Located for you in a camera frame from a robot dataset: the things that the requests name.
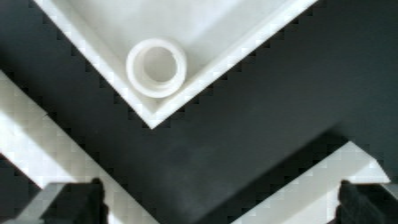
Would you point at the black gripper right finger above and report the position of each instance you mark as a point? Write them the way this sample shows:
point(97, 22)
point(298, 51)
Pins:
point(369, 203)

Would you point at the white square tabletop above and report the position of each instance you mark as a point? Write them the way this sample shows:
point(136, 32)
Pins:
point(164, 44)

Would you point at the white U-shaped obstacle fence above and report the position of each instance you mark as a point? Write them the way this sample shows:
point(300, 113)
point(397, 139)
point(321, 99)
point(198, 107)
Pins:
point(53, 160)

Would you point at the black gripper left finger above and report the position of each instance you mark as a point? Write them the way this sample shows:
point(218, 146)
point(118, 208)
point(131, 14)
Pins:
point(79, 207)

